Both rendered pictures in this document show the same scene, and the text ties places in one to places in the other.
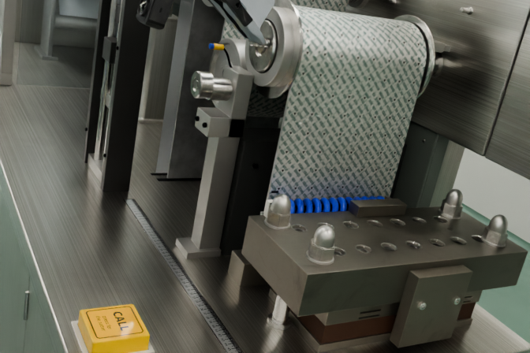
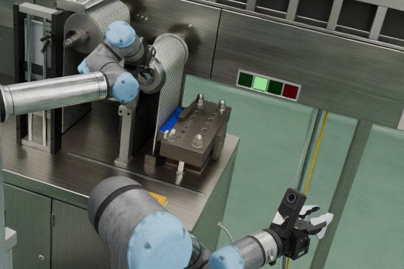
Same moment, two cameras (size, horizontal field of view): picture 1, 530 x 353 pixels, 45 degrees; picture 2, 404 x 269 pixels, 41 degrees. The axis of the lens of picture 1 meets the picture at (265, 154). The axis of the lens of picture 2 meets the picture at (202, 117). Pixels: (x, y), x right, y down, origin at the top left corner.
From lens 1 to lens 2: 1.33 m
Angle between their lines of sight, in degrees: 42
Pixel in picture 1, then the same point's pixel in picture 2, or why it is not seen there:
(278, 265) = (185, 154)
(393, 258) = (210, 133)
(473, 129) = (202, 70)
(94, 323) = not seen: hidden behind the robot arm
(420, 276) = (220, 135)
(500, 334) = (229, 138)
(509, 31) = (211, 33)
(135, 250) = (107, 173)
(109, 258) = not seen: hidden behind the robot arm
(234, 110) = (136, 103)
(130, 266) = not seen: hidden behind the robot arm
